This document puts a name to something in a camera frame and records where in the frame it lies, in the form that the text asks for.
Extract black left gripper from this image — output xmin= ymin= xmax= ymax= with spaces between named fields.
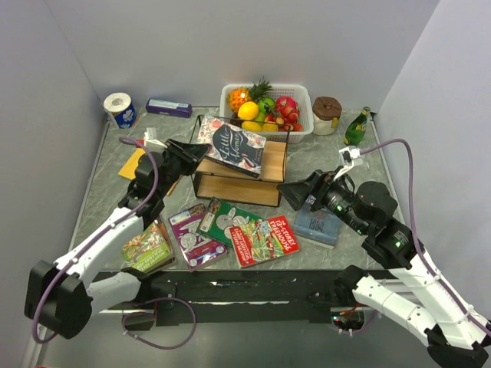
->
xmin=157 ymin=138 xmax=211 ymax=198

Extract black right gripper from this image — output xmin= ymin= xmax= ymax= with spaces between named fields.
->
xmin=275 ymin=165 xmax=369 ymax=235

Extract Little Women floral book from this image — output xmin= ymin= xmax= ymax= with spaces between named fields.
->
xmin=196 ymin=115 xmax=266 ymax=179

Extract green back-cover Treehouse book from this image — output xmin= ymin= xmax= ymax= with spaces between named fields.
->
xmin=197 ymin=197 xmax=261 ymax=248

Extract red 13-Storey Treehouse book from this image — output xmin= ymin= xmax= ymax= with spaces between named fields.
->
xmin=230 ymin=216 xmax=300 ymax=268

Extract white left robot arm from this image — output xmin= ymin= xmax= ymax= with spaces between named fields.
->
xmin=24 ymin=140 xmax=211 ymax=344

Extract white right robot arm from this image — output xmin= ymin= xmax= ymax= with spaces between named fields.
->
xmin=277 ymin=170 xmax=490 ymax=367

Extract blue 1984 book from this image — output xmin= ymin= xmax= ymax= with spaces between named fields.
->
xmin=292 ymin=202 xmax=341 ymax=249

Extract dark toy grapes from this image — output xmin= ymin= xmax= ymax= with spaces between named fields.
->
xmin=229 ymin=119 xmax=242 ymax=127

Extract yellow thin book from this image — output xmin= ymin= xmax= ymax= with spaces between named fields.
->
xmin=118 ymin=148 xmax=145 ymax=180

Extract purple rectangular box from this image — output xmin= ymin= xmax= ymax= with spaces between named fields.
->
xmin=145 ymin=98 xmax=193 ymax=118

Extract yellow toy lemon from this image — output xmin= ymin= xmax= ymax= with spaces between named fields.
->
xmin=242 ymin=120 xmax=279 ymax=132

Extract brown book under green one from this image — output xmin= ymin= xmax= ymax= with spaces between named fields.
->
xmin=156 ymin=216 xmax=177 ymax=271

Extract green glass bottle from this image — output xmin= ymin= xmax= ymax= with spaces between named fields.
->
xmin=344 ymin=107 xmax=371 ymax=146

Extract yellow orange toy fruit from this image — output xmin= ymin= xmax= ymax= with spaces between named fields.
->
xmin=237 ymin=101 xmax=259 ymax=120

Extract orange toy pineapple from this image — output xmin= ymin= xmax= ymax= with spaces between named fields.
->
xmin=227 ymin=77 xmax=273 ymax=113

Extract white jar brown lid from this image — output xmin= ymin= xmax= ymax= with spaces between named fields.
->
xmin=312 ymin=97 xmax=342 ymax=136

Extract toilet paper roll blue wrap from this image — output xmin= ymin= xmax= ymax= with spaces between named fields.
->
xmin=103 ymin=93 xmax=137 ymax=129

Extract pink toy dragon fruit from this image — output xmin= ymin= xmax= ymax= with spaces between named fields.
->
xmin=275 ymin=96 xmax=299 ymax=123

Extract purple back-cover Treehouse book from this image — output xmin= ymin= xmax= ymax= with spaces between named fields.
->
xmin=168 ymin=203 xmax=227 ymax=271

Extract green toy apple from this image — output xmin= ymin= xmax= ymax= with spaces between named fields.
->
xmin=257 ymin=97 xmax=276 ymax=115

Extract white plastic fruit basket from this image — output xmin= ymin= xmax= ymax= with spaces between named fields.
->
xmin=219 ymin=83 xmax=314 ymax=143

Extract green 65-Storey Treehouse book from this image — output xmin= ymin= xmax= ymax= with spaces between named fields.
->
xmin=121 ymin=220 xmax=170 ymax=274

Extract black wire wooden shelf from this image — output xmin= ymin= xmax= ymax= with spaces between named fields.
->
xmin=190 ymin=117 xmax=288 ymax=207

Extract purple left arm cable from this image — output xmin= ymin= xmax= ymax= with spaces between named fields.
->
xmin=31 ymin=136 xmax=160 ymax=344

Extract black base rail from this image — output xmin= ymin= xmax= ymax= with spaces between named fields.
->
xmin=115 ymin=270 xmax=356 ymax=327

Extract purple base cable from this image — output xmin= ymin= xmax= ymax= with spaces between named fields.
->
xmin=121 ymin=297 xmax=198 ymax=350

